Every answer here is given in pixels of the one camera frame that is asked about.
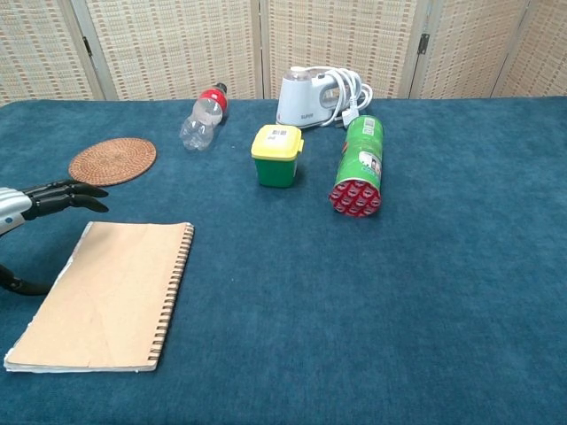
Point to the yellow-lid green small box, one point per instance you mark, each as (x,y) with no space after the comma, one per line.
(277,159)

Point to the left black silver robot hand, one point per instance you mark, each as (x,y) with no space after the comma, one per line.
(57,199)

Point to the blue carpeted table surface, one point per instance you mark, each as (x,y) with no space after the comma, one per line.
(354,288)

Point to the white handheld garment steamer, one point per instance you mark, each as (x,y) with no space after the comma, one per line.
(305,99)

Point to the green chips can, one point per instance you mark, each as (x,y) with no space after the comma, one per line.
(361,164)

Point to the black screen hinge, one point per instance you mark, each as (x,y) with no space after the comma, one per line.
(87,46)
(424,43)

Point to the woven folding screen panel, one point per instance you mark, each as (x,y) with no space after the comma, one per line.
(177,44)
(345,35)
(469,48)
(540,53)
(40,48)

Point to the brown spiral notebook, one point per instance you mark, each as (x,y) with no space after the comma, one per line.
(111,296)

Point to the empty red-label plastic bottle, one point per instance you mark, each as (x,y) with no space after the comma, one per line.
(201,124)

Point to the round woven rattan coaster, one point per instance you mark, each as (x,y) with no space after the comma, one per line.
(113,161)

